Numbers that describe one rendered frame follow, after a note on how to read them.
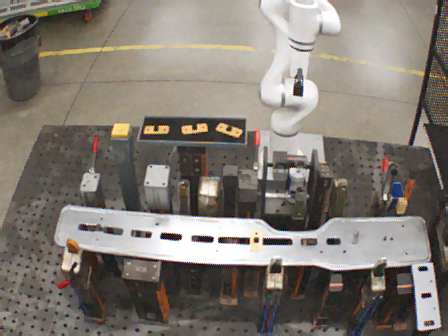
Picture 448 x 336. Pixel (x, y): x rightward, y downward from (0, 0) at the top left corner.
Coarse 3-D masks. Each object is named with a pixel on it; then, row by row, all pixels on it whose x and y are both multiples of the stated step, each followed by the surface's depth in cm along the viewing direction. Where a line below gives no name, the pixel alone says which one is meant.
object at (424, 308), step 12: (420, 264) 157; (432, 264) 156; (420, 276) 153; (432, 276) 153; (420, 288) 149; (432, 288) 149; (420, 300) 146; (432, 300) 145; (420, 312) 142; (432, 312) 142; (420, 324) 139
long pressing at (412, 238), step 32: (64, 224) 171; (96, 224) 172; (128, 224) 172; (160, 224) 173; (192, 224) 173; (224, 224) 173; (256, 224) 173; (352, 224) 172; (384, 224) 171; (416, 224) 170; (128, 256) 164; (160, 256) 164; (192, 256) 164; (224, 256) 164; (256, 256) 164; (288, 256) 163; (320, 256) 163; (352, 256) 162; (384, 256) 161; (416, 256) 160
